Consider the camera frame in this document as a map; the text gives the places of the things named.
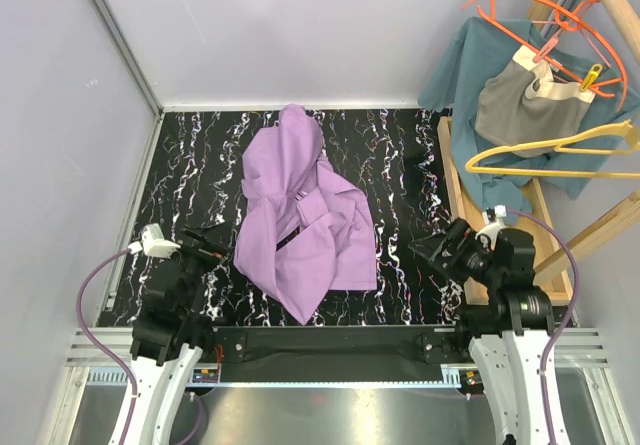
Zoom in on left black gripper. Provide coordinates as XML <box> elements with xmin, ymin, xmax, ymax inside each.
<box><xmin>163</xmin><ymin>220</ymin><xmax>233</xmax><ymax>315</ymax></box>

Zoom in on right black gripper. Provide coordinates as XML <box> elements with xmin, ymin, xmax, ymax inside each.
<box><xmin>409</xmin><ymin>216</ymin><xmax>504</xmax><ymax>287</ymax></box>

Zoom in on purple trousers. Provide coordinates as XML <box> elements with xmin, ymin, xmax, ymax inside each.
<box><xmin>234</xmin><ymin>104</ymin><xmax>377</xmax><ymax>325</ymax></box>

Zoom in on orange plastic hanger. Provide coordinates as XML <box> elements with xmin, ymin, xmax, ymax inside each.
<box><xmin>464</xmin><ymin>0</ymin><xmax>639</xmax><ymax>108</ymax></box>

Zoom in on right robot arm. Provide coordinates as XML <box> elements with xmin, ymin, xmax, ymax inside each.
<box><xmin>410</xmin><ymin>218</ymin><xmax>570</xmax><ymax>444</ymax></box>

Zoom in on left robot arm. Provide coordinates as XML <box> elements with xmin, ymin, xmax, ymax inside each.
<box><xmin>110</xmin><ymin>224</ymin><xmax>229</xmax><ymax>444</ymax></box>

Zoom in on yellow plastic hanger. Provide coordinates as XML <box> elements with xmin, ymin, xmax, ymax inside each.
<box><xmin>464</xmin><ymin>118</ymin><xmax>640</xmax><ymax>181</ymax></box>

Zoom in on teal t-shirt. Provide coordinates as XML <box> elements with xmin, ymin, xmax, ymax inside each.
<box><xmin>418</xmin><ymin>17</ymin><xmax>639</xmax><ymax>212</ymax></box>

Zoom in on grey beige cloth bag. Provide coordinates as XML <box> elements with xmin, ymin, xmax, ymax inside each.
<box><xmin>475</xmin><ymin>46</ymin><xmax>595</xmax><ymax>146</ymax></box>

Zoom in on pink clothes peg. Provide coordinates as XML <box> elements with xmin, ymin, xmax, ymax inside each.
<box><xmin>532</xmin><ymin>35</ymin><xmax>559</xmax><ymax>63</ymax></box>

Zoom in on yellow clothes peg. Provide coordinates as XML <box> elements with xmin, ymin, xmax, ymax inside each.
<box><xmin>580</xmin><ymin>63</ymin><xmax>603</xmax><ymax>91</ymax></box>

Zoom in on wooden clothes rack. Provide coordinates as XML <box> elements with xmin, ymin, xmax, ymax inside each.
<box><xmin>437</xmin><ymin>0</ymin><xmax>640</xmax><ymax>306</ymax></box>

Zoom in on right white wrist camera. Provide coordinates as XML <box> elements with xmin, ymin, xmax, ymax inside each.
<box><xmin>476</xmin><ymin>205</ymin><xmax>507</xmax><ymax>251</ymax></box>

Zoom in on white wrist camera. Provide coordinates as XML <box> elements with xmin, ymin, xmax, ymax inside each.
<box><xmin>127</xmin><ymin>223</ymin><xmax>181</xmax><ymax>259</ymax></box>
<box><xmin>476</xmin><ymin>205</ymin><xmax>507</xmax><ymax>251</ymax></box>

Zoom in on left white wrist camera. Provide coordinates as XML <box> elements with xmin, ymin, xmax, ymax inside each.
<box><xmin>127</xmin><ymin>223</ymin><xmax>181</xmax><ymax>259</ymax></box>

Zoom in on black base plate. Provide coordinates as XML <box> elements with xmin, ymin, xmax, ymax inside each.
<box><xmin>216</xmin><ymin>325</ymin><xmax>471</xmax><ymax>384</ymax></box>

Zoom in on aluminium frame rail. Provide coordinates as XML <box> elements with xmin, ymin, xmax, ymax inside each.
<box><xmin>90</xmin><ymin>0</ymin><xmax>163</xmax><ymax>117</ymax></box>

